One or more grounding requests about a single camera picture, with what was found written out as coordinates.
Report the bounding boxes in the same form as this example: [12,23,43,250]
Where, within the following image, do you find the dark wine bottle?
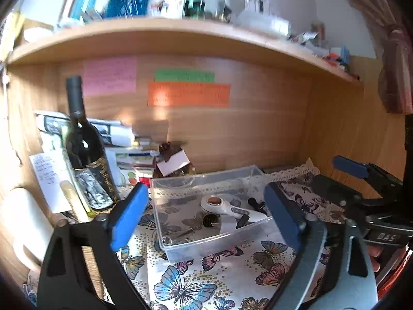
[63,76,121,221]

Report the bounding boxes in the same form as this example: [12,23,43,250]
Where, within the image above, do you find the stack of books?
[106,136,159,181]

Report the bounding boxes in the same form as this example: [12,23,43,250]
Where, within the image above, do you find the yellow tube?
[60,180,97,223]

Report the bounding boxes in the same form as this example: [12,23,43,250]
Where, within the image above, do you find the orange paper note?
[148,82,230,108]

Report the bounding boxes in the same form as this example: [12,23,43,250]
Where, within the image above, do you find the brown hair clip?
[158,141,189,164]

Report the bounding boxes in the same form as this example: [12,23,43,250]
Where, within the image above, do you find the wooden shelf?
[6,18,365,86]

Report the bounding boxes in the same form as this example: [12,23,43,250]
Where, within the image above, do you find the glass jar of sticks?
[311,22,326,42]

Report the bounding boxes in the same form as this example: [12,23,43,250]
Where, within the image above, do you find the person's right hand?
[367,245,384,273]

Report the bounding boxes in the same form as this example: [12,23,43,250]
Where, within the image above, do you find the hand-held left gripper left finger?
[37,183,150,310]

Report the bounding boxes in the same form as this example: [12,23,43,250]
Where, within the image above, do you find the white handwritten note paper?
[29,152,74,214]

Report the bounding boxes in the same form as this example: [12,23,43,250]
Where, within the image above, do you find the small white box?
[156,150,190,176]

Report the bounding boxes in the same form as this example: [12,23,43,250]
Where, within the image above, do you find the butterfly print tablecloth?
[116,159,348,310]

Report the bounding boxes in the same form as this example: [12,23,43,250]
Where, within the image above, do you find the teal liquid bottle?
[69,0,97,21]

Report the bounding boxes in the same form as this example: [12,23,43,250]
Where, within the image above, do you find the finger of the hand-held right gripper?
[311,174,383,215]
[333,156,404,194]

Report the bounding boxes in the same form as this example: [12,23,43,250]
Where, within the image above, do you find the white facial massager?
[200,194,268,225]

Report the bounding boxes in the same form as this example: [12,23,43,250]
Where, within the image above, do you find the clear plastic tray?
[234,13,291,36]

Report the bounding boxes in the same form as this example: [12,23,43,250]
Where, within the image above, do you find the clear toothbrush package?
[245,0,272,17]

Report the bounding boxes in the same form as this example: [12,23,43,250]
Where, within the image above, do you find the green paper note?
[154,69,215,83]

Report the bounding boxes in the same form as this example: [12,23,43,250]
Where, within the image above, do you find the pink sticky note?
[83,56,138,96]

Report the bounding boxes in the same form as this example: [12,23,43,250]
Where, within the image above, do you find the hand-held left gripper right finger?
[264,182,378,310]

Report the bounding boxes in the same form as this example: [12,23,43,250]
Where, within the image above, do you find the silver metal cylinder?
[58,0,76,28]

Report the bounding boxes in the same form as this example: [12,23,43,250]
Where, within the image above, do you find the small black clip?
[248,198,268,214]

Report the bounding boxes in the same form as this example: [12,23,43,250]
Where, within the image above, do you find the clear plastic container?
[150,165,275,264]

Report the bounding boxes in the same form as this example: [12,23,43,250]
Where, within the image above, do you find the brown striped curtain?
[329,0,413,114]

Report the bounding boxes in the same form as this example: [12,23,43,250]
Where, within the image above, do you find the clear bottle with white label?
[148,0,186,19]

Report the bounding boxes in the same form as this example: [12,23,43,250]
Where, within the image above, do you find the silver metal rod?
[163,229,195,245]

